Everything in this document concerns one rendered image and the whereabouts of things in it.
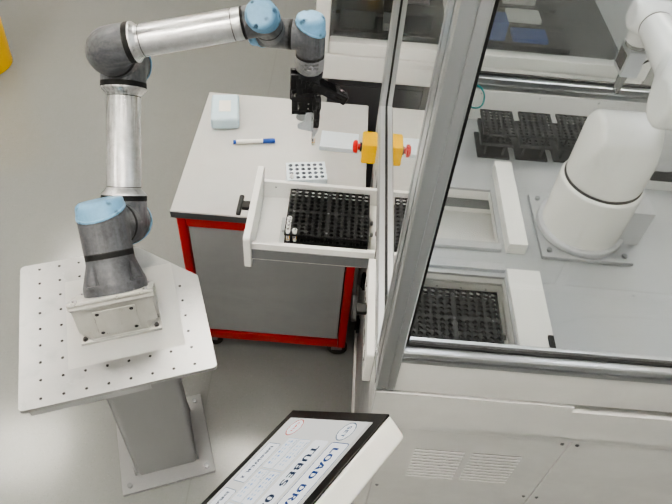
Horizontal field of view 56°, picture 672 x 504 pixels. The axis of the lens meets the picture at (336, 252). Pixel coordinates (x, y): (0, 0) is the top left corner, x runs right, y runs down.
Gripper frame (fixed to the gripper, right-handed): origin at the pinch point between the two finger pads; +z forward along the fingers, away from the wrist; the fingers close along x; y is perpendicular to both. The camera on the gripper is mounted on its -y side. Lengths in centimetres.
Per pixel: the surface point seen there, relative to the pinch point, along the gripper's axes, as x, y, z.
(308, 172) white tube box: -2.5, 1.3, 17.8
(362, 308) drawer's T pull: 60, -5, 6
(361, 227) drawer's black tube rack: 32.5, -9.4, 7.3
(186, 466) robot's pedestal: 55, 46, 96
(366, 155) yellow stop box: -0.4, -16.0, 10.0
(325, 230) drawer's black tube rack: 33.1, 0.4, 7.3
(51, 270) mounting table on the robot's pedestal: 30, 74, 21
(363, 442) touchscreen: 106, 4, -22
